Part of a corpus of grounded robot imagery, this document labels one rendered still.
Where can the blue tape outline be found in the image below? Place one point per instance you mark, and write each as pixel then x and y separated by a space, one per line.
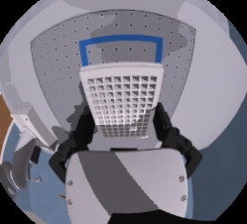
pixel 114 38

